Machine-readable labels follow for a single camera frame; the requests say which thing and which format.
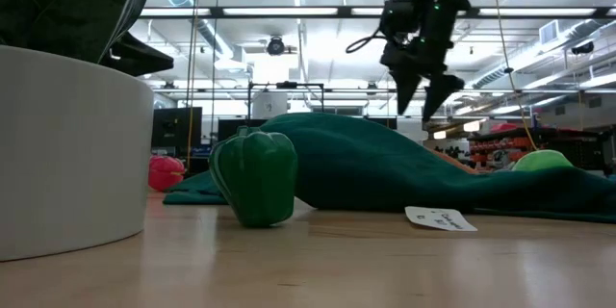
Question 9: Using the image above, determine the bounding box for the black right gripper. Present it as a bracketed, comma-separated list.
[379, 0, 466, 122]

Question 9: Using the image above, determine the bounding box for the lime green toy fruit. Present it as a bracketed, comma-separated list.
[510, 149, 575, 173]

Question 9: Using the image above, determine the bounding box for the green toy bell pepper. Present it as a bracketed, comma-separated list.
[209, 126, 298, 229]

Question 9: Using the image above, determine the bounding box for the red toy fruit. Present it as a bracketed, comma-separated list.
[147, 154, 187, 193]

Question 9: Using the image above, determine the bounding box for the dark green cloth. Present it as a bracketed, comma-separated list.
[162, 113, 616, 225]

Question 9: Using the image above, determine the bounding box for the shelf with red bins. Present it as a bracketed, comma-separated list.
[467, 124, 616, 177]

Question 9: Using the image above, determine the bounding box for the white paper label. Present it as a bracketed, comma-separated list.
[404, 205, 479, 233]

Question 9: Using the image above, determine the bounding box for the white air vent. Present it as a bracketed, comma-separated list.
[538, 19, 561, 45]

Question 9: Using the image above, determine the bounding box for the white background box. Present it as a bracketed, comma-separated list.
[251, 91, 289, 120]

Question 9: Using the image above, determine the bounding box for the black round ceiling fixture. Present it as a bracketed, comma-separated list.
[266, 36, 287, 57]

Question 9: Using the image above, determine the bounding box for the black ceiling object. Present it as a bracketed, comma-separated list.
[571, 40, 596, 56]

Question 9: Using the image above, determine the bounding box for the black background monitor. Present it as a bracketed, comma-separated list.
[217, 118, 269, 141]

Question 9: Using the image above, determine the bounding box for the black computer tower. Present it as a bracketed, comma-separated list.
[151, 107, 204, 155]

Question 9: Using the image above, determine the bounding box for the white round plant pot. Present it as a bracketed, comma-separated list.
[0, 45, 155, 262]

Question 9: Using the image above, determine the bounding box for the dark green artificial plant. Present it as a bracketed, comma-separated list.
[0, 0, 193, 77]

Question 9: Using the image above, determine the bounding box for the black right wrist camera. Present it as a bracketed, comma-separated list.
[379, 0, 421, 39]

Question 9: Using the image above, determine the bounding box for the black overhead frame bar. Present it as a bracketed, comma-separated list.
[138, 6, 616, 19]

